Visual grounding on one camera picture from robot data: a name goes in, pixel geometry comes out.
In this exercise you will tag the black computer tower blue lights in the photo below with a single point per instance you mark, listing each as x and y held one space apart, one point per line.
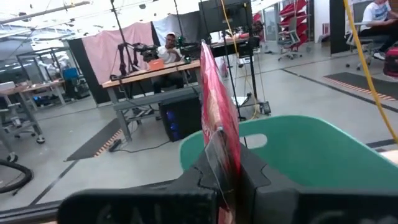
180 118

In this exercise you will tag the black striped floor mat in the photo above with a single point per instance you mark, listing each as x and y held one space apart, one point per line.
367 83
96 140

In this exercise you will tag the teal plastic basket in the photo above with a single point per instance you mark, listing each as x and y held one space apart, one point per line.
311 149

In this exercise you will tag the red popcorn bag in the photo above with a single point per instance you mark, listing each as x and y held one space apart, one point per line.
217 102

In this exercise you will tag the person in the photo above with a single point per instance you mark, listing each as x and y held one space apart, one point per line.
376 14
169 53

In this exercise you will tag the pale fabric curtain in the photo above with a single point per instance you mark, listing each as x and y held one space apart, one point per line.
109 49

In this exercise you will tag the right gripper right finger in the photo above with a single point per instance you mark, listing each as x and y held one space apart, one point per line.
311 208

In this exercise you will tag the black partition panel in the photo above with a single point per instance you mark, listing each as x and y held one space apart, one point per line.
82 68

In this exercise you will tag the black power strip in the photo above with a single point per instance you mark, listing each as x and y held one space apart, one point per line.
115 145

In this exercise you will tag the grey office chair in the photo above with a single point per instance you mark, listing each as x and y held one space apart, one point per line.
290 37
357 42

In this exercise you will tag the black monitor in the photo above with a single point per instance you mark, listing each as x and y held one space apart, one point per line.
214 15

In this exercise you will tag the red backpack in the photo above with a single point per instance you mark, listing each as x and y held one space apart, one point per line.
391 62

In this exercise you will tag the distant robot with green lights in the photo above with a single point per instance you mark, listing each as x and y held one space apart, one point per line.
188 48

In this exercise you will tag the wooden desk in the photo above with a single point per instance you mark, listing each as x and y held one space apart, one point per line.
149 74

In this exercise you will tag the orange box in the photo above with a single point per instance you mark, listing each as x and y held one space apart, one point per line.
156 64

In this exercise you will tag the grey rolling workbench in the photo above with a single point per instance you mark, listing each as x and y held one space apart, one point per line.
18 88

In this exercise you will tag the red display rack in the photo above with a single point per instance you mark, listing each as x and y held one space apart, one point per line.
293 15

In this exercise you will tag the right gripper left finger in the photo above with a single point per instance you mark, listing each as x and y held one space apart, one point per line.
140 205

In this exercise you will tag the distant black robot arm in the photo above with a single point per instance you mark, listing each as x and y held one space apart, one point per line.
146 51

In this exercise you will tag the grey fabric curtain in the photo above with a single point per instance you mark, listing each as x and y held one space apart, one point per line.
186 26

